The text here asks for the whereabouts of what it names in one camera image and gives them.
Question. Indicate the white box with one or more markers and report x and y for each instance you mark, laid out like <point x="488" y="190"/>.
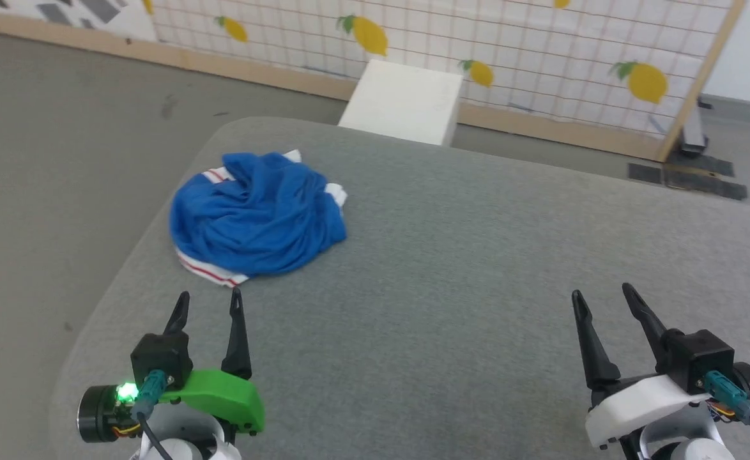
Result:
<point x="404" y="102"/>

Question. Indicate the metal partition foot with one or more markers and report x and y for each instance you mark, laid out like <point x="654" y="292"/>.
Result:
<point x="693" y="137"/>

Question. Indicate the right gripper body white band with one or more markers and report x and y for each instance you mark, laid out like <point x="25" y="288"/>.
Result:
<point x="643" y="402"/>

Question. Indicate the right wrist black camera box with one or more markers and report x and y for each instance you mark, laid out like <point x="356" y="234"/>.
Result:
<point x="701" y="358"/>

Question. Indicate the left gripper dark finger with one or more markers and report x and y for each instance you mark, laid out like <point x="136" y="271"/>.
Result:
<point x="180" y="316"/>
<point x="237" y="345"/>

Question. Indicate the blue t-shirt white striped trim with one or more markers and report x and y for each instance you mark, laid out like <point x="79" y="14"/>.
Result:
<point x="253" y="217"/>

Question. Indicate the white panel grey shapes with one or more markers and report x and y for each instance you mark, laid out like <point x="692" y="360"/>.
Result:
<point x="94" y="16"/>

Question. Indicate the small black floor mat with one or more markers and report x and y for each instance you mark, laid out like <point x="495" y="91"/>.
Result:
<point x="644" y="174"/>

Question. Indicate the long black floor mat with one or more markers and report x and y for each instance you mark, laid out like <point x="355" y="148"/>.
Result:
<point x="707" y="185"/>

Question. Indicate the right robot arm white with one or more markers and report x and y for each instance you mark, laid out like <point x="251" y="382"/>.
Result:
<point x="688" y="444"/>

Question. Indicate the lemon print partition wooden frame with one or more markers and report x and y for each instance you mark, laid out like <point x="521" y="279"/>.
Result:
<point x="541" y="57"/>

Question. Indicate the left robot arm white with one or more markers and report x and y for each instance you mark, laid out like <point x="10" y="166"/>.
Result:
<point x="186" y="444"/>

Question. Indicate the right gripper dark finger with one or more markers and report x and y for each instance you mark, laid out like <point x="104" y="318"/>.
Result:
<point x="646" y="326"/>
<point x="595" y="351"/>

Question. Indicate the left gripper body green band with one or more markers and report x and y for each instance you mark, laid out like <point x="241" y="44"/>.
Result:
<point x="221" y="396"/>

